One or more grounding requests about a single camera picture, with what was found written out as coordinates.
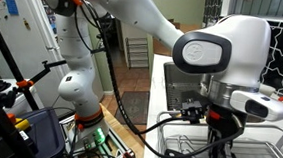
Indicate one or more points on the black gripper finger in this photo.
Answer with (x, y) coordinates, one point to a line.
(213, 144)
(230, 155)

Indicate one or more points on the kitchen window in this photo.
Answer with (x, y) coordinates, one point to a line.
(263, 5)

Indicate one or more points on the dark blue storage bin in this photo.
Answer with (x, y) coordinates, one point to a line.
(44, 132)

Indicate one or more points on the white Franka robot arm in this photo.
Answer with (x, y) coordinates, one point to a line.
(133, 5)

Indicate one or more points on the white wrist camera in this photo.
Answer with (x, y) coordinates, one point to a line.
(260, 105)

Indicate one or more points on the large brown cardboard box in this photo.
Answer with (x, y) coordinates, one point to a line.
(160, 47)

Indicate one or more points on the white refrigerator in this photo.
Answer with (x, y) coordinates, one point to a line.
(34, 41)

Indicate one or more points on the black tripod with orange clamps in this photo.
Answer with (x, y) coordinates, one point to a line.
(0, 40)

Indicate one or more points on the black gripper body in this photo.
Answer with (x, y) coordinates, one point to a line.
(225, 125)

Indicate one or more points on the stainless steel sink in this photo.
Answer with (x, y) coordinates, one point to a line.
(181, 85)

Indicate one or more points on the dark patterned floor rug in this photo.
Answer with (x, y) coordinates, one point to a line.
(134, 107)

